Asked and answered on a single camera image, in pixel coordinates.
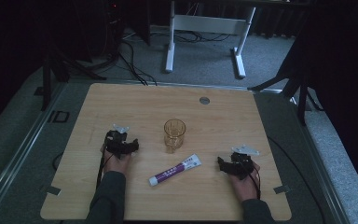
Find black cable beside table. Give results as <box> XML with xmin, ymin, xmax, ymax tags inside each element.
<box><xmin>267</xmin><ymin>135</ymin><xmax>326</xmax><ymax>224</ymax></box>

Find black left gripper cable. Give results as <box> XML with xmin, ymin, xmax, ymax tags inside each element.
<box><xmin>95</xmin><ymin>148</ymin><xmax>108</xmax><ymax>190</ymax></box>

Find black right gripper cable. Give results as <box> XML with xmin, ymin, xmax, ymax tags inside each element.
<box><xmin>243</xmin><ymin>161</ymin><xmax>262</xmax><ymax>201</ymax></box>

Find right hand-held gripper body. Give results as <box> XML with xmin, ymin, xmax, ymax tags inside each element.
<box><xmin>228</xmin><ymin>144</ymin><xmax>261</xmax><ymax>181</ymax></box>

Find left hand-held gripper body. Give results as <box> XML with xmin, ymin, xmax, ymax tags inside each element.
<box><xmin>109</xmin><ymin>123</ymin><xmax>132</xmax><ymax>160</ymax></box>

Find person's left hand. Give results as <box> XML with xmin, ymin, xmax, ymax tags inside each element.
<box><xmin>100</xmin><ymin>145</ymin><xmax>133</xmax><ymax>175</ymax></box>

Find white and purple toothpaste tube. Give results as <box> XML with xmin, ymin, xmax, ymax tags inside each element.
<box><xmin>148</xmin><ymin>153</ymin><xmax>202</xmax><ymax>188</ymax></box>

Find black floor cables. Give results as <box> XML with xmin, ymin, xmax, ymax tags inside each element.
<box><xmin>83</xmin><ymin>29</ymin><xmax>233</xmax><ymax>87</ymax></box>

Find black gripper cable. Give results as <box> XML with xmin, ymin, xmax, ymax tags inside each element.
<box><xmin>95</xmin><ymin>148</ymin><xmax>108</xmax><ymax>190</ymax></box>
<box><xmin>243</xmin><ymin>161</ymin><xmax>262</xmax><ymax>201</ymax></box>

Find black tripod stand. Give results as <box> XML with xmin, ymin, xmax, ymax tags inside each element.
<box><xmin>247</xmin><ymin>46</ymin><xmax>324</xmax><ymax>127</ymax></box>
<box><xmin>40</xmin><ymin>36</ymin><xmax>108</xmax><ymax>112</ymax></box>

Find person's right hand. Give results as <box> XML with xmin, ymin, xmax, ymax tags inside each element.
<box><xmin>227</xmin><ymin>164</ymin><xmax>261</xmax><ymax>203</ymax></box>

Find grey tape piece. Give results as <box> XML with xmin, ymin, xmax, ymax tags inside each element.
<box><xmin>44</xmin><ymin>185</ymin><xmax>62</xmax><ymax>197</ymax></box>
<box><xmin>273</xmin><ymin>185</ymin><xmax>292</xmax><ymax>195</ymax></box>

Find amber glass cup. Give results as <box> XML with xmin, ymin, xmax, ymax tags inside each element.
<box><xmin>163</xmin><ymin>118</ymin><xmax>187</xmax><ymax>154</ymax></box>

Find white metal desk frame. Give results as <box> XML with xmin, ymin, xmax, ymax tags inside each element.
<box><xmin>164</xmin><ymin>0</ymin><xmax>257</xmax><ymax>79</ymax></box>

